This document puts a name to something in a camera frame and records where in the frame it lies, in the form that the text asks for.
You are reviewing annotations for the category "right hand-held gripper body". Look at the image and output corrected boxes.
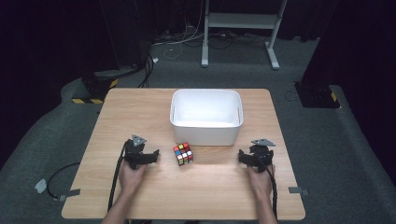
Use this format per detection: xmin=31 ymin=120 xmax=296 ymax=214
xmin=247 ymin=138 xmax=276 ymax=174

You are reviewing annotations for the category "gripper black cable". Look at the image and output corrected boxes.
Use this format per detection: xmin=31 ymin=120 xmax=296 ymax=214
xmin=106 ymin=139 xmax=131 ymax=213
xmin=254 ymin=154 xmax=279 ymax=220

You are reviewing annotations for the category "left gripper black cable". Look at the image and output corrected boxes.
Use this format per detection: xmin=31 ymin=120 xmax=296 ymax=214
xmin=106 ymin=139 xmax=131 ymax=213

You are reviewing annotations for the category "tangle of floor cables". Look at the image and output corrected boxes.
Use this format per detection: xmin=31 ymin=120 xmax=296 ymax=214
xmin=151 ymin=28 xmax=271 ymax=50

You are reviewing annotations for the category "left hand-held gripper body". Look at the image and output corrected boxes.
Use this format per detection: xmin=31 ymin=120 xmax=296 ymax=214
xmin=123 ymin=133 xmax=149 ymax=171

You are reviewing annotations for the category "person's right hand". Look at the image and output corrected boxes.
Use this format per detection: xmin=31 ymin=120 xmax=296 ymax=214
xmin=247 ymin=163 xmax=276 ymax=201

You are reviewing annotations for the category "grey tape strip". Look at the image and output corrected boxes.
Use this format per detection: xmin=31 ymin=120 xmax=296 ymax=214
xmin=288 ymin=186 xmax=310 ymax=197
xmin=57 ymin=188 xmax=82 ymax=202

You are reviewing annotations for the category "white floor tag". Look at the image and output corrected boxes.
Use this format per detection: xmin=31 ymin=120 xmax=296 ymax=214
xmin=34 ymin=177 xmax=48 ymax=194

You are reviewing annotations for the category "thin white cable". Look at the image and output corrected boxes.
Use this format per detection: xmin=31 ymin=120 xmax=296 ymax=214
xmin=162 ymin=12 xmax=205 ymax=61

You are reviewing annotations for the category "multicoloured puzzle cube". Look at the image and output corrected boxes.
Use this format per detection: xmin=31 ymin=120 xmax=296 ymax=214
xmin=173 ymin=142 xmax=194 ymax=167

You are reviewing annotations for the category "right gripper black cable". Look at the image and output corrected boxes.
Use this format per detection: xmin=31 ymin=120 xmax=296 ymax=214
xmin=254 ymin=154 xmax=279 ymax=220

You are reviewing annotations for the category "black cable bundle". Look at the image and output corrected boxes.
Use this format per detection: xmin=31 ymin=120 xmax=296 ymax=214
xmin=137 ymin=53 xmax=156 ymax=90

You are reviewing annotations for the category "white metal stand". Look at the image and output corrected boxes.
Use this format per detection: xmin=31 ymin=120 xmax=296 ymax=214
xmin=200 ymin=0 xmax=289 ymax=71

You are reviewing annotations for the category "black striped stand base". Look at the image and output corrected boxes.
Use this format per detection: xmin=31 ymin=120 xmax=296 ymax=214
xmin=71 ymin=69 xmax=120 ymax=105

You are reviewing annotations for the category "white plastic bin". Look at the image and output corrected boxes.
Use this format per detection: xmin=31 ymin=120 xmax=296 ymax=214
xmin=169 ymin=89 xmax=245 ymax=147

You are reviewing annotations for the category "black floor cable loop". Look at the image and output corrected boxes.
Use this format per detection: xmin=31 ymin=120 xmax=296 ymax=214
xmin=46 ymin=161 xmax=81 ymax=200

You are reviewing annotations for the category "person's left hand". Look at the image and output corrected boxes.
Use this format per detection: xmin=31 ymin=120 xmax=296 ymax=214
xmin=119 ymin=160 xmax=149 ymax=198

